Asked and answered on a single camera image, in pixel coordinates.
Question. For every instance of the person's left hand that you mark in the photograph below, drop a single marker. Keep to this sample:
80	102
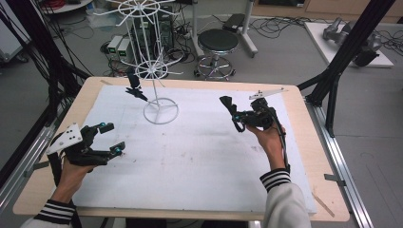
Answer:
71	180

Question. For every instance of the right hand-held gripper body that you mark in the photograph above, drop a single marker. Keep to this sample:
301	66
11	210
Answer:
261	115

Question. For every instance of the thin wooden stick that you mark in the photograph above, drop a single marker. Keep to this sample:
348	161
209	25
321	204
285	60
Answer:
323	204

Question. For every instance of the round white table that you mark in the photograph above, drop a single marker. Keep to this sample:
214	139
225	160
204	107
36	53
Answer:
66	7

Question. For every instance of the person's right hand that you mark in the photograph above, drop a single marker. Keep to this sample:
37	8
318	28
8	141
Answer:
272	142

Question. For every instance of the grey metal clamp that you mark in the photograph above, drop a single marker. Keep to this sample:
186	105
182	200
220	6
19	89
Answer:
334	180
37	167

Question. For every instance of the white floor platform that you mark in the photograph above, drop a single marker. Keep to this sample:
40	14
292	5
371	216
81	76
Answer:
320	38

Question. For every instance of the black round stool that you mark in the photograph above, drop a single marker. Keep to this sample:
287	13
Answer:
218	40

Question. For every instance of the black foot pedal box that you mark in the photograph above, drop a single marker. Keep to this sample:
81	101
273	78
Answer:
234	22

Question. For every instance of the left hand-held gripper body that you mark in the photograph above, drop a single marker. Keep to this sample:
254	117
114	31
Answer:
68	139

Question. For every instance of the aluminium rail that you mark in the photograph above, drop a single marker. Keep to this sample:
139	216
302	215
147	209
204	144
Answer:
28	152
339	158

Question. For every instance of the white foam mat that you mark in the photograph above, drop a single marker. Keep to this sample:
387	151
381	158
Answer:
190	158

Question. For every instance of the black bow tie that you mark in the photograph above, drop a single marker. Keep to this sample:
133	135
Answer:
227	102
133	82

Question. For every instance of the black computer tower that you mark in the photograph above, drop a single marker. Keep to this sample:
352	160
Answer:
166	34

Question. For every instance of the grey power supply unit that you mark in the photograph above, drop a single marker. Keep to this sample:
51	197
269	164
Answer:
124	50
113	46

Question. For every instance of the black metal frame post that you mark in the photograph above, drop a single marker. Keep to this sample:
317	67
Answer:
348	47

